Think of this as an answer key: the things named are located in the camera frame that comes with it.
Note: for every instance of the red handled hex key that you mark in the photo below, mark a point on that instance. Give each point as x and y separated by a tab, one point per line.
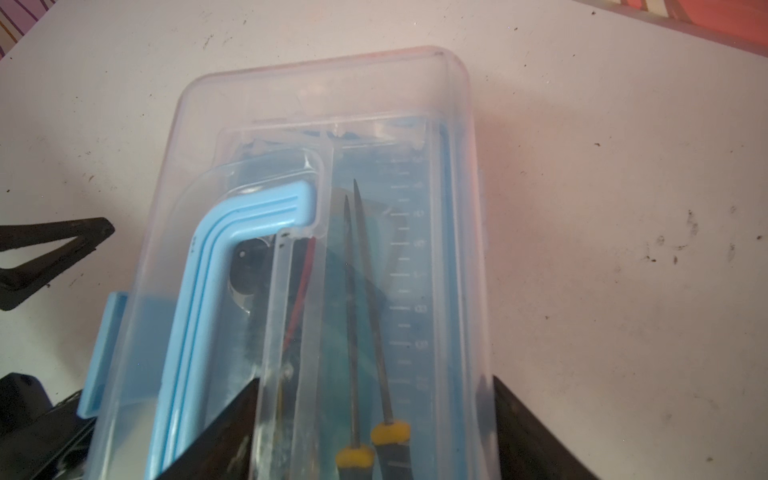
298	305

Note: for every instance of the blue plastic tool box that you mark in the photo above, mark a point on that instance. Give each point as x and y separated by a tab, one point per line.
257	162

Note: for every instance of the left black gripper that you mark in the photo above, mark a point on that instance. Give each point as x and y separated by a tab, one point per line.
40	439

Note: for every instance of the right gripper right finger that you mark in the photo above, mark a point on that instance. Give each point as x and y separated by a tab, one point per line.
526	448

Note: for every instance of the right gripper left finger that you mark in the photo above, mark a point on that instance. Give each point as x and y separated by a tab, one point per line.
223	450

